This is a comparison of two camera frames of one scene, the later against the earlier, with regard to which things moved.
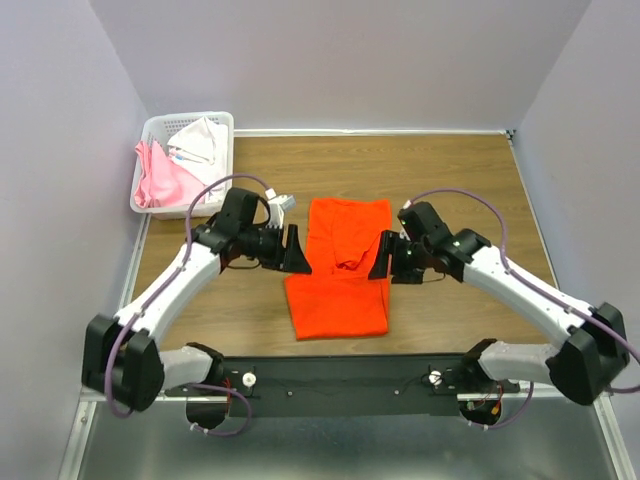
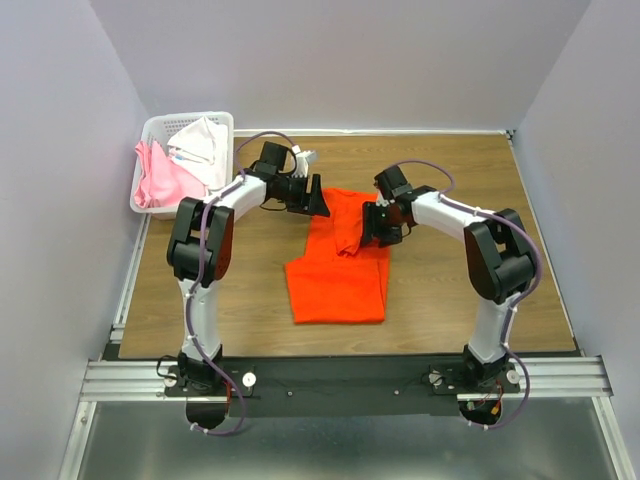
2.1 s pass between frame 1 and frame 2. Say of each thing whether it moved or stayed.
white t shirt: stayed
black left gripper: moved
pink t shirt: stayed
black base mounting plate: stayed
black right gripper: moved
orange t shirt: moved
